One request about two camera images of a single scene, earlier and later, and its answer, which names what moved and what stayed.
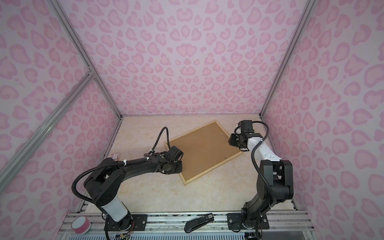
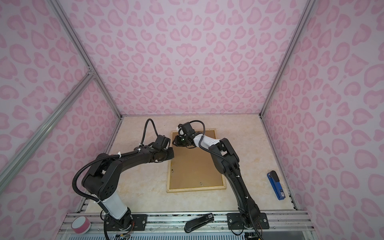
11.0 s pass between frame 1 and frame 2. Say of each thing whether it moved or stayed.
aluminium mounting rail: stayed
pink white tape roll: stayed
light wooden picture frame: moved
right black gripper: moved
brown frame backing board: moved
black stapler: stayed
